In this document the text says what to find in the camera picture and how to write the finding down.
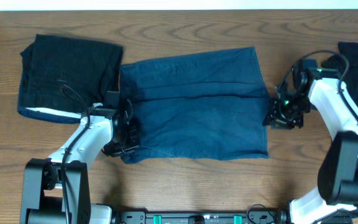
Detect blue denim shorts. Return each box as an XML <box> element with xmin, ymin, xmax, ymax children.
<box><xmin>119</xmin><ymin>47</ymin><xmax>269</xmax><ymax>164</ymax></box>

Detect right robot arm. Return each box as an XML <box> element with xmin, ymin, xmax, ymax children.
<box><xmin>263</xmin><ymin>68</ymin><xmax>358</xmax><ymax>223</ymax></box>

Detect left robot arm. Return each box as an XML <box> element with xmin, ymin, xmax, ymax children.
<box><xmin>19</xmin><ymin>100</ymin><xmax>139</xmax><ymax>223</ymax></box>

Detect folded black garment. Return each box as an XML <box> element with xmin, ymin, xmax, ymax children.
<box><xmin>17</xmin><ymin>34</ymin><xmax>124</xmax><ymax>124</ymax></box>

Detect left black cable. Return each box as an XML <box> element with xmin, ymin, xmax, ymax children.
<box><xmin>60</xmin><ymin>84</ymin><xmax>91</xmax><ymax>224</ymax></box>

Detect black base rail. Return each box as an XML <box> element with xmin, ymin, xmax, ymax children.
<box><xmin>119</xmin><ymin>208</ymin><xmax>291</xmax><ymax>224</ymax></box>

